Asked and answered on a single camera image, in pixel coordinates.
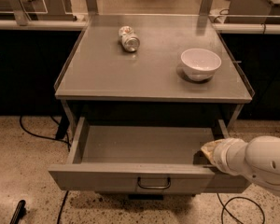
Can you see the padded gripper body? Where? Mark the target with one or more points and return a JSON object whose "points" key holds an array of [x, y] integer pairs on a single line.
{"points": [[221, 157]]}

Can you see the grey top drawer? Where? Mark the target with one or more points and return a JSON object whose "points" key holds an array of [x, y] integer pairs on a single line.
{"points": [[143, 160]]}

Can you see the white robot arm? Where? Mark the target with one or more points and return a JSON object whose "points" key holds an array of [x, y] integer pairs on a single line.
{"points": [[258, 161]]}

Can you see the grey metal drawer cabinet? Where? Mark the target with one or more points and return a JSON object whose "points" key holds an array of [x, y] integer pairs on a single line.
{"points": [[109, 86]]}

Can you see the white ceramic bowl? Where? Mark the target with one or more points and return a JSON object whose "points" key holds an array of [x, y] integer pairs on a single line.
{"points": [[200, 64]]}

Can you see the dark counter cabinet right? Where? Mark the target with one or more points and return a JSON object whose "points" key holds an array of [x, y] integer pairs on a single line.
{"points": [[256, 49]]}

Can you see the dark counter cabinet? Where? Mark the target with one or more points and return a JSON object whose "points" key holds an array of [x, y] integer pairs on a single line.
{"points": [[30, 62], [256, 49]]}

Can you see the crushed silver soda can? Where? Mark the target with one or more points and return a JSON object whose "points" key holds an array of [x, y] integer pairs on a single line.
{"points": [[129, 39]]}

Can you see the black object on floor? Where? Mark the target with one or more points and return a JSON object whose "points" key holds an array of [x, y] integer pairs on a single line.
{"points": [[19, 212]]}

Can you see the dark counter cabinet left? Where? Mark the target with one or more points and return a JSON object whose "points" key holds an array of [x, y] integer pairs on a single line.
{"points": [[30, 62]]}

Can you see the right metal post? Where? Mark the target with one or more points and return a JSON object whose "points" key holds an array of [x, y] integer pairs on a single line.
{"points": [[205, 7]]}

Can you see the left metal post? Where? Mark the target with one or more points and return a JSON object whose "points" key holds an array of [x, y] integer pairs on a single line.
{"points": [[19, 14]]}

